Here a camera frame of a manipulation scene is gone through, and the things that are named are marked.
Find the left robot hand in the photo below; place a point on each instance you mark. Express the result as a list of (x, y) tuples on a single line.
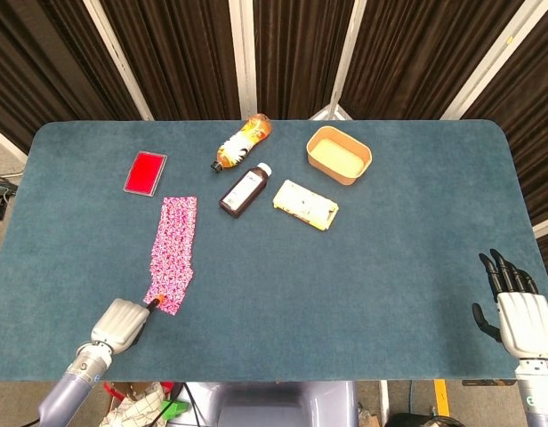
[(120, 327)]

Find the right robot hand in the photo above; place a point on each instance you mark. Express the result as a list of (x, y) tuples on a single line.
[(527, 324)]

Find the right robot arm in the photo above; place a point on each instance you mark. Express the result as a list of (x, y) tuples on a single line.
[(541, 396)]

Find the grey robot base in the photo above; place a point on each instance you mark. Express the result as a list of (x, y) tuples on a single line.
[(274, 400)]

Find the red box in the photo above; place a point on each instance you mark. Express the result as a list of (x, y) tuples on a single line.
[(145, 173)]

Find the orange rubber fingertip cover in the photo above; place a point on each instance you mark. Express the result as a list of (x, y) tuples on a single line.
[(158, 299)]

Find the red plastic object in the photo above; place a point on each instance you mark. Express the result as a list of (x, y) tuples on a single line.
[(111, 389)]

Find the white grid-printed paper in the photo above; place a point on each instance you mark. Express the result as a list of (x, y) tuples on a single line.
[(140, 409)]

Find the green plastic object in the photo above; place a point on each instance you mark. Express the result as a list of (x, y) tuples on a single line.
[(174, 409)]

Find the yellow floor tape strip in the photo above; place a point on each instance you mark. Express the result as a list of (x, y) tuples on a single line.
[(442, 398)]

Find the pink speckled cloth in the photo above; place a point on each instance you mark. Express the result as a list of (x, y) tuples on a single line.
[(178, 222)]

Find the black round object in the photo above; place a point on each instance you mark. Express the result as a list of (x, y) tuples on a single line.
[(416, 421)]

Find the brown bottle white cap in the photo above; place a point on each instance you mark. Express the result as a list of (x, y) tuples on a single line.
[(240, 193)]

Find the teal felt table cover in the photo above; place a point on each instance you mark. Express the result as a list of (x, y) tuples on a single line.
[(300, 289)]

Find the dark brown curtain panel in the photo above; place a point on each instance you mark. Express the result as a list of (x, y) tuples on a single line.
[(296, 53), (416, 53), (536, 111), (34, 66), (180, 58)]

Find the orange tea bottle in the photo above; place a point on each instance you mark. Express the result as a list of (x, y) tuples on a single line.
[(240, 144)]

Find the yellow snack package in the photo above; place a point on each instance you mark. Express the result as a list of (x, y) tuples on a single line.
[(303, 203)]

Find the white frame post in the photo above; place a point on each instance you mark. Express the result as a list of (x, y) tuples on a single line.
[(244, 58), (118, 58), (7, 144), (350, 49), (493, 58), (547, 227)]

